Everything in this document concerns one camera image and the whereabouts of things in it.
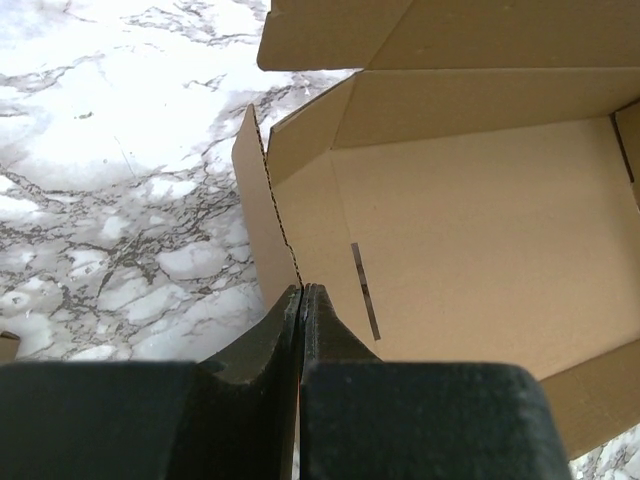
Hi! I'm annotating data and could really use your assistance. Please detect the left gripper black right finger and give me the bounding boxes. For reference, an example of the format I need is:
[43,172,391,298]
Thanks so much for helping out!
[299,284,570,479]

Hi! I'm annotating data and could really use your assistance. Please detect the brown cardboard box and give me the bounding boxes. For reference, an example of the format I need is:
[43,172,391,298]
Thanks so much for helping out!
[232,1,639,456]
[0,331,21,363]

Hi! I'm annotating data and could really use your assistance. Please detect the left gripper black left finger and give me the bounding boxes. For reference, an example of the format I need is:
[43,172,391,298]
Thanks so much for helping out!
[1,287,302,479]

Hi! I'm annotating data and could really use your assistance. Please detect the folded flat brown cardboard box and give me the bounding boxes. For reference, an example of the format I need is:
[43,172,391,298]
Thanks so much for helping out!
[0,331,21,363]

